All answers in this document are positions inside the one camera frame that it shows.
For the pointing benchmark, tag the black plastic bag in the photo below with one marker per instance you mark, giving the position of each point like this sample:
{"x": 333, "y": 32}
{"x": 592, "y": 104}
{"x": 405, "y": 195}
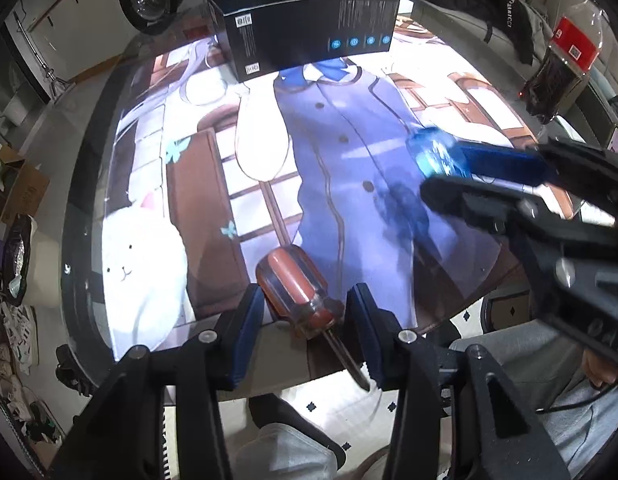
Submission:
{"x": 16, "y": 240}

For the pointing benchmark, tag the black cardboard box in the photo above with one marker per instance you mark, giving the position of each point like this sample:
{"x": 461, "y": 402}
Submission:
{"x": 289, "y": 25}

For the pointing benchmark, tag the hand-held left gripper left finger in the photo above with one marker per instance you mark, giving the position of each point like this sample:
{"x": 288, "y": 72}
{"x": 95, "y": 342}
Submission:
{"x": 249, "y": 327}

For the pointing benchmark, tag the person's right hand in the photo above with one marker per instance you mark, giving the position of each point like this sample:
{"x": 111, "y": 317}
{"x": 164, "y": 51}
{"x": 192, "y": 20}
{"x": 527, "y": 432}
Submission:
{"x": 600, "y": 369}

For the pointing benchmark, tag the printed desk mat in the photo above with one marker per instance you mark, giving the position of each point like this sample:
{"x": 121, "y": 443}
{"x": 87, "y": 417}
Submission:
{"x": 339, "y": 160}

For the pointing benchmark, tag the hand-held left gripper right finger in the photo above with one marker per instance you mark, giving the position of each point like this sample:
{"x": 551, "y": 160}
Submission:
{"x": 362, "y": 337}

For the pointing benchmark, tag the white bin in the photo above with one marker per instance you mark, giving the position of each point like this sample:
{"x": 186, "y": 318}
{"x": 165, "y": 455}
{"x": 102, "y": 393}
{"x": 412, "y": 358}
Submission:
{"x": 14, "y": 110}

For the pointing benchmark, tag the brown cardboard box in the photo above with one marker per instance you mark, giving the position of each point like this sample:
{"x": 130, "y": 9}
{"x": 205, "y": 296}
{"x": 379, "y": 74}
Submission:
{"x": 26, "y": 190}

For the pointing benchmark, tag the cola bottle with red label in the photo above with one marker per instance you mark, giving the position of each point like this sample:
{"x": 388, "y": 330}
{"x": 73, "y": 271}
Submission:
{"x": 574, "y": 40}

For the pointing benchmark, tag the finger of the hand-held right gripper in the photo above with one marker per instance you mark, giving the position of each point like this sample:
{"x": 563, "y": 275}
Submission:
{"x": 504, "y": 162}
{"x": 469, "y": 202}

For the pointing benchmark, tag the person's grey pants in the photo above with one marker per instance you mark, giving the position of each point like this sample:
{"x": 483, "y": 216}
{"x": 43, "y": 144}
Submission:
{"x": 514, "y": 360}

